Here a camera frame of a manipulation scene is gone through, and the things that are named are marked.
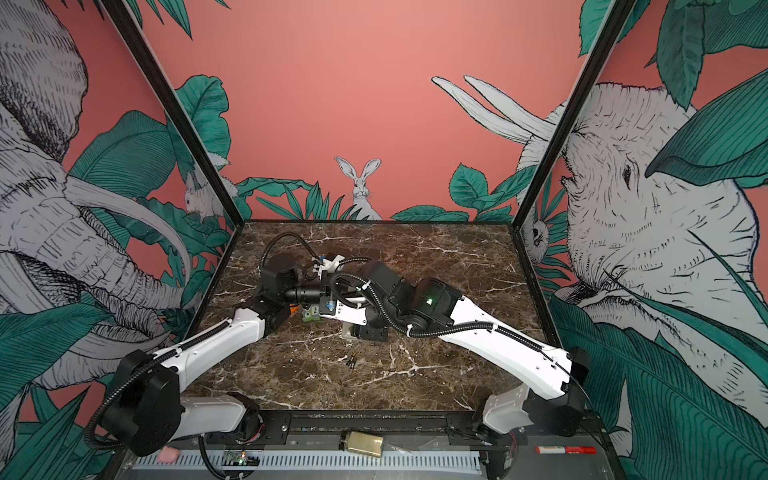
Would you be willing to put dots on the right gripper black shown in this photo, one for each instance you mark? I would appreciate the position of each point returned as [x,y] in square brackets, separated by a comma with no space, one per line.
[366,332]

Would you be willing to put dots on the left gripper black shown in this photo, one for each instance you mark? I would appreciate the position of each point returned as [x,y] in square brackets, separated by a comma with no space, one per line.
[321,293]

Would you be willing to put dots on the white remote control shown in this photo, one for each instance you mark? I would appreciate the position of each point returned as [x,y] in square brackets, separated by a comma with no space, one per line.
[349,331]

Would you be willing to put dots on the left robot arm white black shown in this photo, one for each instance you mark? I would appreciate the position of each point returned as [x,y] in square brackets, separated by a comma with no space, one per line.
[145,407]

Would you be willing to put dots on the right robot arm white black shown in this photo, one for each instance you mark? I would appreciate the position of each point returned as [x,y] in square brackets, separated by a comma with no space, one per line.
[550,395]

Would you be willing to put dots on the brass metal box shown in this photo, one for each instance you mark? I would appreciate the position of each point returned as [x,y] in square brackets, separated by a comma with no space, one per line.
[363,444]

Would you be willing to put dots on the small circuit board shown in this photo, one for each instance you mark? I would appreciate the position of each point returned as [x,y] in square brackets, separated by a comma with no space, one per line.
[240,459]

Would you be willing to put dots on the pink eraser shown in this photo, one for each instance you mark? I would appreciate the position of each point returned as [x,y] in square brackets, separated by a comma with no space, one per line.
[168,455]

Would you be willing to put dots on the red white marker pen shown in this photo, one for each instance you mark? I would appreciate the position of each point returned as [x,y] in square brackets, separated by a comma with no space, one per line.
[566,450]

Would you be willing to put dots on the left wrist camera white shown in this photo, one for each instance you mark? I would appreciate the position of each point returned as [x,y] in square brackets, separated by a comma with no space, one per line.
[327,265]

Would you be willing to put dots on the black mounting rail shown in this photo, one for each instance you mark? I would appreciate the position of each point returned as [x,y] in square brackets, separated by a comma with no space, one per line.
[461,428]

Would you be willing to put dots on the white slotted cable duct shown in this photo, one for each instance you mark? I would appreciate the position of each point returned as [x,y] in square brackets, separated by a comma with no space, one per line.
[314,460]

